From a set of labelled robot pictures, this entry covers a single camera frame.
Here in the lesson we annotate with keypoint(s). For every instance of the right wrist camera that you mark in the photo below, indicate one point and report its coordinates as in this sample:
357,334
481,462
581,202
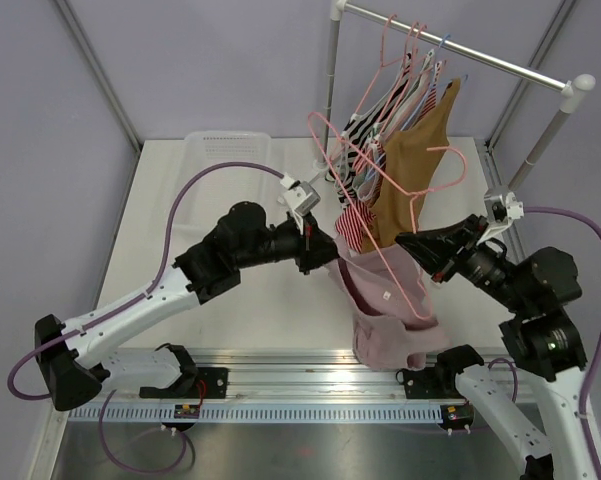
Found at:
503,209

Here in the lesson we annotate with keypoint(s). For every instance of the blue wire hanger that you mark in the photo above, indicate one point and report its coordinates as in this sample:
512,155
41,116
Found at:
412,94

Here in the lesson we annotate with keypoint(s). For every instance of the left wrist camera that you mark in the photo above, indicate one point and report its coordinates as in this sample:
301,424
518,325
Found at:
298,196

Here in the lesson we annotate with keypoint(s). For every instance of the black white striped tank top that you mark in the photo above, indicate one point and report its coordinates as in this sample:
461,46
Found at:
356,133

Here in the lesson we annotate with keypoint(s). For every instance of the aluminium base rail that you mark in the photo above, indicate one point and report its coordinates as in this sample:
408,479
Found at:
300,376

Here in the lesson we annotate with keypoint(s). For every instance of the red white striped tank top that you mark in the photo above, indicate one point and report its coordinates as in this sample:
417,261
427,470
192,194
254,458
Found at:
350,224

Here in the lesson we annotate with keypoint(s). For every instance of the mauve tank top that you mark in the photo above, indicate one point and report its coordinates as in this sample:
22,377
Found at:
393,328

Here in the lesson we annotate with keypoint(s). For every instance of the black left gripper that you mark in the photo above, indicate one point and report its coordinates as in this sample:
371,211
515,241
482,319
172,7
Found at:
315,246

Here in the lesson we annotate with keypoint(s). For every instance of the white plastic basket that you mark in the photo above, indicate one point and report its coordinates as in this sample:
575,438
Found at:
206,148

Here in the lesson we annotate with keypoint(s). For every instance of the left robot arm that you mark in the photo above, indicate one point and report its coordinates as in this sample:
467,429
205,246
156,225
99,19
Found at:
77,357

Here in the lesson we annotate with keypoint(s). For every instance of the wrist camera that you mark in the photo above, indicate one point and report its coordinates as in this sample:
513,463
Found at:
503,209
298,196

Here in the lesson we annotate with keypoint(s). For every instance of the pink hanger on rack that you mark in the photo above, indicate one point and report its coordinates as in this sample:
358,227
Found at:
410,69
387,58

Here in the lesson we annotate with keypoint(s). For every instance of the tan tank top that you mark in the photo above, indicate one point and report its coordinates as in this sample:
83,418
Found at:
413,157

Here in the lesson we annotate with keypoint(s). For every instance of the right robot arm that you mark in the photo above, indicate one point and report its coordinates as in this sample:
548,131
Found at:
542,341

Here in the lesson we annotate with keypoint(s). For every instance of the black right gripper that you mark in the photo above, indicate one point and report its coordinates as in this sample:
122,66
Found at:
439,246

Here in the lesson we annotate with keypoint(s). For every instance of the white slotted cable duct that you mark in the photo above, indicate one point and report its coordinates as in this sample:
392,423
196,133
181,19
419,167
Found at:
252,413

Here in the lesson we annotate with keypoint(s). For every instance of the white clothes rack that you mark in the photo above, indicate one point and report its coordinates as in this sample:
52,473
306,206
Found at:
514,52

